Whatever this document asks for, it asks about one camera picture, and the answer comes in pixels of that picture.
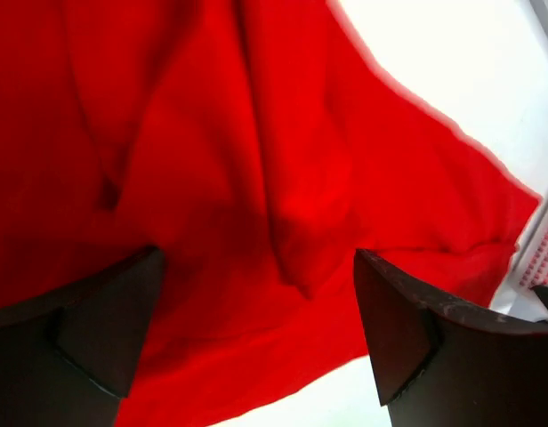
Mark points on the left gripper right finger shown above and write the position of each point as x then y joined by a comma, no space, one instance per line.
439,360

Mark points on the red t-shirt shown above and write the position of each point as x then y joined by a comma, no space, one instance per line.
256,145

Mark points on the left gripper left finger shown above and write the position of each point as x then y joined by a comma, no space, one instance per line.
68,357

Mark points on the white plastic basket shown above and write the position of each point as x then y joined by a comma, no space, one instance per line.
515,296

